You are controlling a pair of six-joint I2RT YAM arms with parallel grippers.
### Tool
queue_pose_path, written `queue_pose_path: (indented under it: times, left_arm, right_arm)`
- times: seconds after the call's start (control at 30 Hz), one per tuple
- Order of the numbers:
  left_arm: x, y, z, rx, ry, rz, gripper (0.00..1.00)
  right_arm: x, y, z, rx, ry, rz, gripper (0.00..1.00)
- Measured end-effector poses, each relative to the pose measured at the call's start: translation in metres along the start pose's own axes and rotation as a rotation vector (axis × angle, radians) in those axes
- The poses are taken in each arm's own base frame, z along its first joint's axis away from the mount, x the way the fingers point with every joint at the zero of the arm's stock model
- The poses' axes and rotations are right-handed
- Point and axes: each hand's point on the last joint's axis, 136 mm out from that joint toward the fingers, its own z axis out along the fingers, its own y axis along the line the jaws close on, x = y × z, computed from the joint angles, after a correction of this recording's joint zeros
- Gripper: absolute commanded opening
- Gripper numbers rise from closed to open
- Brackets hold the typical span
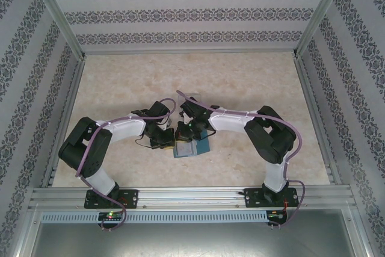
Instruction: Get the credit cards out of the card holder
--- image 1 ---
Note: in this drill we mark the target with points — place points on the teal card holder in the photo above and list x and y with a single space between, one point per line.
185 151

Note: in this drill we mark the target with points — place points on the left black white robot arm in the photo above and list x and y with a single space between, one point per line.
123 127

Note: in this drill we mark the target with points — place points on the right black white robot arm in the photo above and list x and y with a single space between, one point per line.
228 121

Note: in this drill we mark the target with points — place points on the aluminium crossbar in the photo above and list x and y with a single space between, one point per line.
189 52

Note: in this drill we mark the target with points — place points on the left controller board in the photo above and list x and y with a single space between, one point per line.
111 215

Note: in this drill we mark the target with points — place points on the controller board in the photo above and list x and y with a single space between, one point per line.
275 215
111 215

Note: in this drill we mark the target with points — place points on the grey metal panel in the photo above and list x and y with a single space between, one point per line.
192 242

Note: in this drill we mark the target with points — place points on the right controller board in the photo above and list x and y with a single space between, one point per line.
275 215

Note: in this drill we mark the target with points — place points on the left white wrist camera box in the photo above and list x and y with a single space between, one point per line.
167 122

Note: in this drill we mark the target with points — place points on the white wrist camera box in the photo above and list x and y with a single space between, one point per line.
182 115
167 122

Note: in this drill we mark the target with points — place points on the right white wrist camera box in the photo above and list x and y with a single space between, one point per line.
182 115

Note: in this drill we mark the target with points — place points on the aluminium mounting rail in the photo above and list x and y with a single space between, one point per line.
192 198

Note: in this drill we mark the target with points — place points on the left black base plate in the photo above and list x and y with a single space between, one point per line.
129 198

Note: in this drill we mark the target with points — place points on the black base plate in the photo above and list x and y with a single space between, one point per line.
255 198
129 198

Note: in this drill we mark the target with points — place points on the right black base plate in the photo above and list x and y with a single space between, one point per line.
255 198

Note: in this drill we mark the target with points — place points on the aluminium side rail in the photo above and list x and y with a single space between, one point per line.
71 100
307 88

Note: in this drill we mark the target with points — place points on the aluminium frame post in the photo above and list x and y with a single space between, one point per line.
323 10
54 10

